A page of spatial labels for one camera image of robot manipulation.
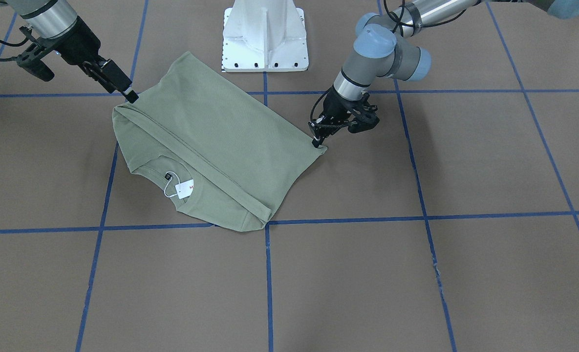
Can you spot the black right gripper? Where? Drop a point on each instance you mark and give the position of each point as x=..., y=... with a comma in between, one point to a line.
x=77, y=45

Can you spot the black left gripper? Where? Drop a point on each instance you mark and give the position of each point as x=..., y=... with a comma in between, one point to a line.
x=336, y=104

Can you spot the olive green long-sleeve shirt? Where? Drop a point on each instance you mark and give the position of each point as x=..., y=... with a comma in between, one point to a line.
x=195, y=124

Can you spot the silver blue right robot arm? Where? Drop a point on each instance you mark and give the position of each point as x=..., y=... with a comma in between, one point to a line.
x=54, y=26

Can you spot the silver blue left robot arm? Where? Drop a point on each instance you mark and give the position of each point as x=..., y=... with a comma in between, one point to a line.
x=485, y=43

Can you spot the white paper hang tag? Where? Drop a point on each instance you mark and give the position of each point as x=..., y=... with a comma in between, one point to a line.
x=184, y=189

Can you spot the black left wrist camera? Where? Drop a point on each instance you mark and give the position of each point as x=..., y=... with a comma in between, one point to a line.
x=365, y=116

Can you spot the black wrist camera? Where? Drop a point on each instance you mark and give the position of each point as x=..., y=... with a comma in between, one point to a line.
x=31, y=61
x=365, y=116

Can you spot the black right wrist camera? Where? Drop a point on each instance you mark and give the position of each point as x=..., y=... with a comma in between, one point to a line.
x=31, y=61

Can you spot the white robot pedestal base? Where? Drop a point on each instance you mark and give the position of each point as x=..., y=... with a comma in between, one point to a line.
x=264, y=36

